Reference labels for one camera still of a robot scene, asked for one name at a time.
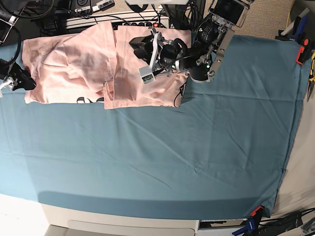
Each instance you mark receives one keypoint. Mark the blue clamp top right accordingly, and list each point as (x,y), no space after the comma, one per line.
(294,32)

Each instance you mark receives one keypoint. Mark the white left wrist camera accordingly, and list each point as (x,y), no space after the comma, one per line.
(146,73)

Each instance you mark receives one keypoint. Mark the teal table cloth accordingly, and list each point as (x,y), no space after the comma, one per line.
(220,155)

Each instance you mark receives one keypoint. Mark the pink T-shirt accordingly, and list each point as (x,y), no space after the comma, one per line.
(96,65)

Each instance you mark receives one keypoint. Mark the white power strip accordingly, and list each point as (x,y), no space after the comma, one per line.
(81,23)

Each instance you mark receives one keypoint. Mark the yellow handled pliers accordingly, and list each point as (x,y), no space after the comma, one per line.
(311,83)

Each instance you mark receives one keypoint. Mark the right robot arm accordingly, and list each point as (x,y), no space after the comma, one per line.
(7,24)

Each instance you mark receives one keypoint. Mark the orange black clamp right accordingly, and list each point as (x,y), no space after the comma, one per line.
(304,53)

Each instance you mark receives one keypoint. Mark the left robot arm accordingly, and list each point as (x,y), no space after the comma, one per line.
(202,60)

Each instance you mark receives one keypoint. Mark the orange blue clamp bottom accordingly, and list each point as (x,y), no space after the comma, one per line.
(252,224)

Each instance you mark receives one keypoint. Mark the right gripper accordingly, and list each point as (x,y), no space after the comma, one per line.
(22,78)

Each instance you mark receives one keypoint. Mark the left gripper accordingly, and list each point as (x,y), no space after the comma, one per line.
(166,55)

